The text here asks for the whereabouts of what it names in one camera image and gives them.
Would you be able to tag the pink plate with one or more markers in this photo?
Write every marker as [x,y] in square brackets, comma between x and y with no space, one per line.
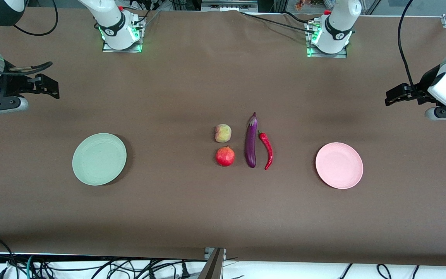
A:
[339,166]

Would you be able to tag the red chili pepper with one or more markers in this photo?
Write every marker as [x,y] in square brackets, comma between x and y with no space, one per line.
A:
[268,149]

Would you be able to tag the grey box behind table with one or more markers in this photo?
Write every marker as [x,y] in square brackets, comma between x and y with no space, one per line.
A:
[229,4]

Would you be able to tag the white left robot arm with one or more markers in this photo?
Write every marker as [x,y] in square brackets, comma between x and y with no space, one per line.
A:
[337,23]

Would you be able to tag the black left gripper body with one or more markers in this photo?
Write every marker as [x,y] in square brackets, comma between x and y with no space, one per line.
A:
[423,86]

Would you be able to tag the yellow-red peach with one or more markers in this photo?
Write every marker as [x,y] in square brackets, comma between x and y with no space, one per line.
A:
[223,133]

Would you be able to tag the red pomegranate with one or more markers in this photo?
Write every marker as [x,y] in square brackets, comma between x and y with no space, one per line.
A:
[225,156]

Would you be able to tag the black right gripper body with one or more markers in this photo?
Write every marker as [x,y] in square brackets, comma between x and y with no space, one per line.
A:
[11,85]

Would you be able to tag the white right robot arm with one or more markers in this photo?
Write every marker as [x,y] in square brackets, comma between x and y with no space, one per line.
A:
[110,27]

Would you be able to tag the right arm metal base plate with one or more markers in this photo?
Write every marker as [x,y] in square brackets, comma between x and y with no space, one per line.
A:
[122,49]

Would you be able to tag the light green plate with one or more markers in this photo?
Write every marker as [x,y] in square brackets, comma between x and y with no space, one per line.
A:
[99,159]

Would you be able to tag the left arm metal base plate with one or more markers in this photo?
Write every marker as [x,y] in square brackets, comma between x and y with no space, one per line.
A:
[325,55]

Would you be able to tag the brown table cover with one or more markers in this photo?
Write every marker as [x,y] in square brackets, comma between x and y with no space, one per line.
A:
[192,209]

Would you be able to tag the purple eggplant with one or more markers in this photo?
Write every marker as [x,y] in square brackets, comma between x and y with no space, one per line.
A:
[250,143]

